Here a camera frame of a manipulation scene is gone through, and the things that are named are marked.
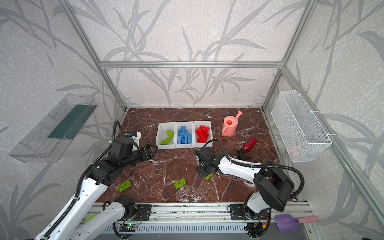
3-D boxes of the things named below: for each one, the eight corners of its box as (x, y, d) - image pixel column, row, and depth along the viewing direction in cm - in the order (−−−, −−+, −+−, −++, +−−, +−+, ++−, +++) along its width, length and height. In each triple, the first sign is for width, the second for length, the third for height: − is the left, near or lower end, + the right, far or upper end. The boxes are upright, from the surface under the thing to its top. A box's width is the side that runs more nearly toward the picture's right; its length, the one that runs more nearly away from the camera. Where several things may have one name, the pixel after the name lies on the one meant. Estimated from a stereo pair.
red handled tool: (247, 152, 98) (248, 149, 95) (242, 148, 100) (243, 145, 97) (256, 141, 103) (258, 139, 100) (252, 138, 105) (253, 135, 102)
